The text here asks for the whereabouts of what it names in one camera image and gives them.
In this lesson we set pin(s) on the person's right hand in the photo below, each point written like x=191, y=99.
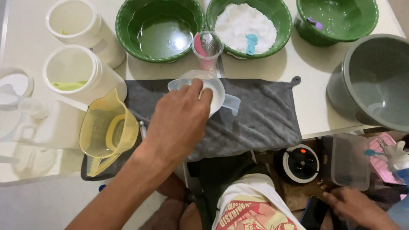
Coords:
x=356, y=204

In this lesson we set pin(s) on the person's left hand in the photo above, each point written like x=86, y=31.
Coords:
x=175, y=124

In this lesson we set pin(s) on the person's right fingers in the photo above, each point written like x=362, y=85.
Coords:
x=334, y=195

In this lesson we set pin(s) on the clear plastic measuring cup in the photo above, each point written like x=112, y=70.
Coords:
x=230, y=102

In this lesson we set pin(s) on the black phone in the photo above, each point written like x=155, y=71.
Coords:
x=313, y=212

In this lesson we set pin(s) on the clear rectangular plastic container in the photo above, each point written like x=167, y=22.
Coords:
x=350, y=163

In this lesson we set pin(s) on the round black electric stove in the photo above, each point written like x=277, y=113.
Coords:
x=298, y=164

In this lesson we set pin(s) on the pink mould tray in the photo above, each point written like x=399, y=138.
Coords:
x=380, y=166

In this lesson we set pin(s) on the blue spoon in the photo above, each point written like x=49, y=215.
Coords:
x=374, y=153

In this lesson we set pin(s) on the white bottle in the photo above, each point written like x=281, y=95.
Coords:
x=399, y=156

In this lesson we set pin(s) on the person's printed white shirt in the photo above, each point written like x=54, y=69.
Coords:
x=252, y=204

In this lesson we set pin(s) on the grey towel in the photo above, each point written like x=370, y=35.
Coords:
x=265, y=118

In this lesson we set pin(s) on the large grey basin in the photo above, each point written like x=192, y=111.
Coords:
x=374, y=80

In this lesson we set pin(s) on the white liquid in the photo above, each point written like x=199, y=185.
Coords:
x=217, y=95

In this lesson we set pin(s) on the person's legs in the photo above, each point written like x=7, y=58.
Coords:
x=172, y=207

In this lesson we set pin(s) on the purple scoop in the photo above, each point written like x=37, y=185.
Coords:
x=315, y=23

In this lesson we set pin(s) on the light blue scoop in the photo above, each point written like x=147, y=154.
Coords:
x=251, y=43

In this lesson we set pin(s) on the green basin with purple scoop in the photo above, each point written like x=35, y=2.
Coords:
x=342, y=19

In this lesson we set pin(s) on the green basin with white powder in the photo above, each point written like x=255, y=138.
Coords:
x=281, y=22

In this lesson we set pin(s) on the white powder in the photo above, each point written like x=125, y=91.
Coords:
x=238, y=22

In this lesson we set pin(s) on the pink spatula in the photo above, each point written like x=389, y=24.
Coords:
x=200, y=46

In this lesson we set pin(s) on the clear syringe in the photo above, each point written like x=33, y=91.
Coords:
x=143, y=129

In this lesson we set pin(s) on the blue cap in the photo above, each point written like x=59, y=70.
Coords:
x=102, y=187

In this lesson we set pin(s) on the yellow measuring jug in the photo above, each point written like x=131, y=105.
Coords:
x=105, y=131

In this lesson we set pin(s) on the green basin with clear liquid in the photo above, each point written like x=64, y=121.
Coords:
x=159, y=32

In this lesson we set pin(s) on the white plastic jar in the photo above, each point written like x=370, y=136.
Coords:
x=80, y=70
x=76, y=22

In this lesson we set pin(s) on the light green scoop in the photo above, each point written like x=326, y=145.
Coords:
x=68, y=85

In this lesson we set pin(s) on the white jerrycan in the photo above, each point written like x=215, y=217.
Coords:
x=54, y=124

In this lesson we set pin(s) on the clear plastic jug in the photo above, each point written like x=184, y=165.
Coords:
x=33, y=161

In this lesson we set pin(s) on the clear round container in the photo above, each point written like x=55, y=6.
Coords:
x=14, y=88

